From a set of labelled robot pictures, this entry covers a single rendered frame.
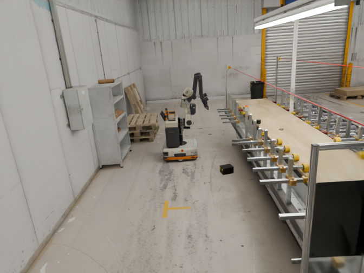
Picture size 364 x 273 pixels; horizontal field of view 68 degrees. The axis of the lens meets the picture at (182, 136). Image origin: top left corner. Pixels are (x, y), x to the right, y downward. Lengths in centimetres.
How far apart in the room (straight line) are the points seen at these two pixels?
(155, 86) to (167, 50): 151
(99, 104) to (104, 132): 54
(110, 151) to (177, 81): 648
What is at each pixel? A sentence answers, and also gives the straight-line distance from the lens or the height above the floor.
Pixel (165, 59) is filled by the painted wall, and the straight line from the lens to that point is 1109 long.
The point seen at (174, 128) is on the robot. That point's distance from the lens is 504.
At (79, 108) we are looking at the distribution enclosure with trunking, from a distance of 417.
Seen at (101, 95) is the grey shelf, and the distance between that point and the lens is 498.
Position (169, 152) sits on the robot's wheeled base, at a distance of 515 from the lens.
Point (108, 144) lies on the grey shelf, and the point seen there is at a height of 49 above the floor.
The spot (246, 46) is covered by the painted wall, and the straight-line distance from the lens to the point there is 1130.
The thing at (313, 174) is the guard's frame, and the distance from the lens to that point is 105.
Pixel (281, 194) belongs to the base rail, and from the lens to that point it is 278.
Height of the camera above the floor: 209
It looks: 18 degrees down
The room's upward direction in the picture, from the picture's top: 4 degrees counter-clockwise
